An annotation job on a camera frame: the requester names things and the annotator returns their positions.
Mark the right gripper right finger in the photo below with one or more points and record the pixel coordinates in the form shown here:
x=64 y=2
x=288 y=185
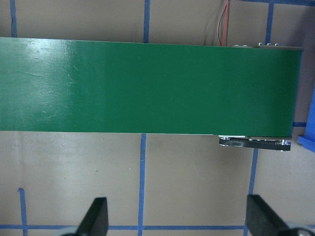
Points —
x=261 y=220

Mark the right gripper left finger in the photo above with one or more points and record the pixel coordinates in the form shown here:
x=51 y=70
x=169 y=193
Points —
x=95 y=222

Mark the right blue plastic bin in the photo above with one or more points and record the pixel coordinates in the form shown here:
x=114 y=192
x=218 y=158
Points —
x=308 y=139

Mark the green conveyor belt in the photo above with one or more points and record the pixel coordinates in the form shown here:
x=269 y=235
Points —
x=244 y=95

